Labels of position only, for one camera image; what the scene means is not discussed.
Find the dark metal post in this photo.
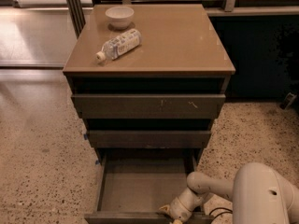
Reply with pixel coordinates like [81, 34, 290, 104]
[66, 0, 85, 37]

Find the black floor cable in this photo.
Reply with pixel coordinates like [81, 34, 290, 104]
[208, 206, 234, 220]

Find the brown drawer cabinet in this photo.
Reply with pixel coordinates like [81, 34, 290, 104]
[64, 5, 235, 161]

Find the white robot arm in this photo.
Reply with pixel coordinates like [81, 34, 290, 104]
[159, 162, 299, 224]

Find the grey drawer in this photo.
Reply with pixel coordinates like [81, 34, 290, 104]
[72, 94, 225, 119]
[83, 152, 216, 224]
[87, 130, 211, 148]

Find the clear plastic water bottle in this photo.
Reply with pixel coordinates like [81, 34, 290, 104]
[96, 29, 141, 63]

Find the small grey wall box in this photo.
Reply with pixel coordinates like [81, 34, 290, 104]
[279, 92, 297, 109]

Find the white ceramic bowl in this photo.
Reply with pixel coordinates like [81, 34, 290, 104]
[106, 6, 135, 30]

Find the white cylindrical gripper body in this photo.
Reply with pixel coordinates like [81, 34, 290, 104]
[169, 188, 204, 222]

